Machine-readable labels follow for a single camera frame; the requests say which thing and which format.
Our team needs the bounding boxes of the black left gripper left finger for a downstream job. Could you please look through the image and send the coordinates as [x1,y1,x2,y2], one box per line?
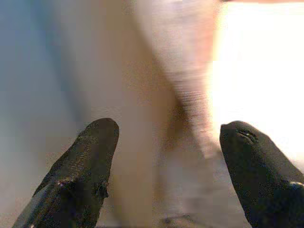
[11,118,120,228]

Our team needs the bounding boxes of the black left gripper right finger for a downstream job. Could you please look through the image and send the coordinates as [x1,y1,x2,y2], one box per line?
[219,120,304,228]

